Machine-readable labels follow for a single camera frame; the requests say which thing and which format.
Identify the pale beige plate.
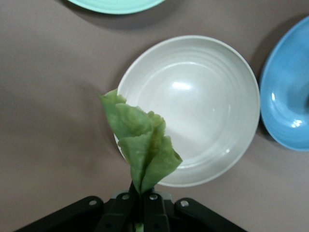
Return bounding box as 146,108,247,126
113,35,261,188

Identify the blue plate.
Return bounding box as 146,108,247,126
259,15,309,152

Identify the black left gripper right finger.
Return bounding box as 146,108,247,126
142,192,247,232

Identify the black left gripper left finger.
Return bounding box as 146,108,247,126
14,190,140,232

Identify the brown table cover sheet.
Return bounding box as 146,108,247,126
0,0,309,232

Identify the green lettuce leaf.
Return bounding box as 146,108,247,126
98,88,183,232

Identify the pale green plate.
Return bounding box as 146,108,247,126
65,0,167,15

